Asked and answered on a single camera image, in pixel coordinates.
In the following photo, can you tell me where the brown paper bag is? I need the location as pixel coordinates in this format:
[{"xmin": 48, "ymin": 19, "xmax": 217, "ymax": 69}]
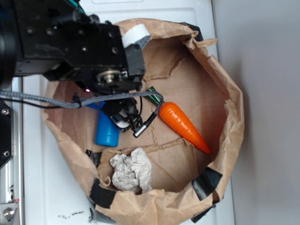
[{"xmin": 42, "ymin": 18, "xmax": 244, "ymax": 225}]

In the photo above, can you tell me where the crumpled white paper towel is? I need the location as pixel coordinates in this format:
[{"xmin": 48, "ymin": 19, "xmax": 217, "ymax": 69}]
[{"xmin": 110, "ymin": 147, "xmax": 152, "ymax": 194}]

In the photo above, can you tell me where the silver metal rail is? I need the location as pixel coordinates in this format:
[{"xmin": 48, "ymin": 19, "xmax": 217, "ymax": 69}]
[{"xmin": 0, "ymin": 77, "xmax": 25, "ymax": 225}]

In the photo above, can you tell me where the black metal bracket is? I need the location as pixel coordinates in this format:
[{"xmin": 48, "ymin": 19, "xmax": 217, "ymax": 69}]
[{"xmin": 0, "ymin": 100, "xmax": 14, "ymax": 169}]

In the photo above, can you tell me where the grey braided cable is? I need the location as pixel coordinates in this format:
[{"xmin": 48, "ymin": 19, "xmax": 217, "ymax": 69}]
[{"xmin": 0, "ymin": 90, "xmax": 164, "ymax": 138}]

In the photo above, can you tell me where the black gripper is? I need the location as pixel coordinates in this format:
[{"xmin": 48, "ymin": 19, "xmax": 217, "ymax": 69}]
[{"xmin": 80, "ymin": 44, "xmax": 146, "ymax": 131}]

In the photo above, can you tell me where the white plastic tray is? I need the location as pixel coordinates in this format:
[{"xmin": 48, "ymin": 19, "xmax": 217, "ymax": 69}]
[{"xmin": 13, "ymin": 0, "xmax": 236, "ymax": 225}]

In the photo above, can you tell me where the blue plastic bottle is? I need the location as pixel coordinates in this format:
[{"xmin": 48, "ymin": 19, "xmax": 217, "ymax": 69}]
[{"xmin": 87, "ymin": 101, "xmax": 120, "ymax": 147}]

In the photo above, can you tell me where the orange toy carrot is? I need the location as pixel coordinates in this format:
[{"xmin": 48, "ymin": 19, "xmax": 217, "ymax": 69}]
[{"xmin": 146, "ymin": 94, "xmax": 211, "ymax": 155}]

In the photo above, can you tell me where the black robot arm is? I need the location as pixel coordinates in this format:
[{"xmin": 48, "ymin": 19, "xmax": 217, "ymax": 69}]
[{"xmin": 0, "ymin": 0, "xmax": 145, "ymax": 96}]

